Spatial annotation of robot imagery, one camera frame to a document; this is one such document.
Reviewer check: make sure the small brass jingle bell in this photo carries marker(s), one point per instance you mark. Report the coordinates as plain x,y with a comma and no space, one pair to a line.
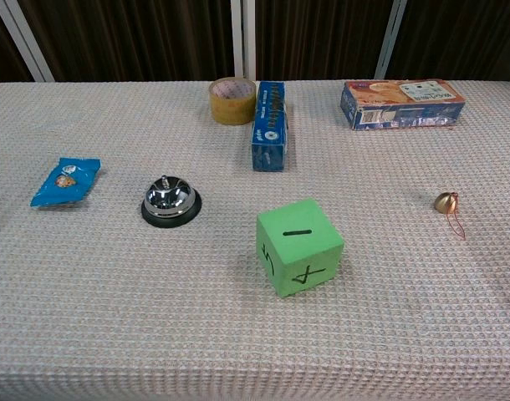
445,202

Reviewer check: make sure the chrome desk call bell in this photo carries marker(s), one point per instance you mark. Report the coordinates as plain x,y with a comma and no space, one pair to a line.
171,201

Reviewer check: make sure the beige waffle tablecloth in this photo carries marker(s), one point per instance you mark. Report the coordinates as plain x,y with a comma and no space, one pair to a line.
255,250

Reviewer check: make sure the green foam cube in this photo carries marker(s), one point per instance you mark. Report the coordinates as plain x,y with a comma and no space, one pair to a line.
299,250

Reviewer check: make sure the long blue box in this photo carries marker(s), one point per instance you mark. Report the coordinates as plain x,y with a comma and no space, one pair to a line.
270,127

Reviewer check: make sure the brown packing tape roll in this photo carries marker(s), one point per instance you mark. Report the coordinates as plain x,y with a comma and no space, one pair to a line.
232,100

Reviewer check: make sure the orange biscuit box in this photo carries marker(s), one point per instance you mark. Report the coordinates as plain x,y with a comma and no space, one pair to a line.
401,104

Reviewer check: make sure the blue snack packet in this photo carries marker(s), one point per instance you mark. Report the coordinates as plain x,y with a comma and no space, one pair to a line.
66,181

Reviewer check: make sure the white room divider frame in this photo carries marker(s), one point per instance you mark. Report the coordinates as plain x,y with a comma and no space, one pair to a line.
389,39
243,39
23,39

